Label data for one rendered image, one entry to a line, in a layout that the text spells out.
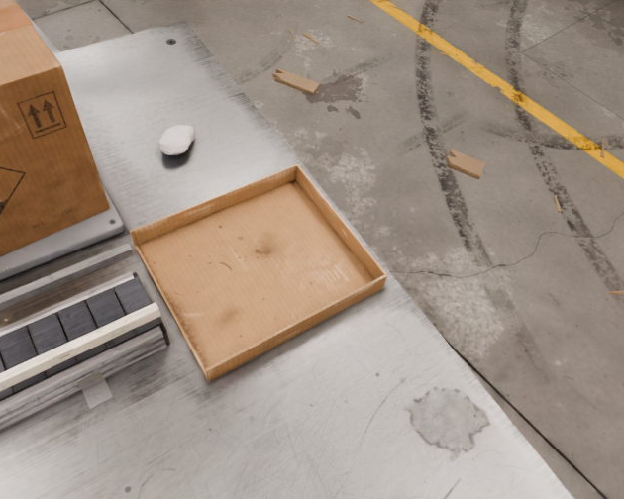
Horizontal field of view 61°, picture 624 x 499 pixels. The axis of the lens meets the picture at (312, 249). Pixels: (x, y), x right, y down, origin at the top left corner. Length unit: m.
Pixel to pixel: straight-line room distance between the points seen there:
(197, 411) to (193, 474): 0.08
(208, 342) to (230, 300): 0.07
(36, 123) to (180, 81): 0.45
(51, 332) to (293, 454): 0.35
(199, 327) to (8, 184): 0.32
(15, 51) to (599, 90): 2.66
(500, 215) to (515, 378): 0.67
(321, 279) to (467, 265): 1.20
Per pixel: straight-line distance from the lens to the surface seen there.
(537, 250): 2.15
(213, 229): 0.88
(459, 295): 1.91
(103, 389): 0.78
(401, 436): 0.76
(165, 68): 1.19
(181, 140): 0.98
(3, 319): 0.87
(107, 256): 0.72
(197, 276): 0.83
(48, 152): 0.80
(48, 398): 0.77
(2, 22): 0.82
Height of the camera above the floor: 1.54
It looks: 55 degrees down
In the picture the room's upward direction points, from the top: 9 degrees clockwise
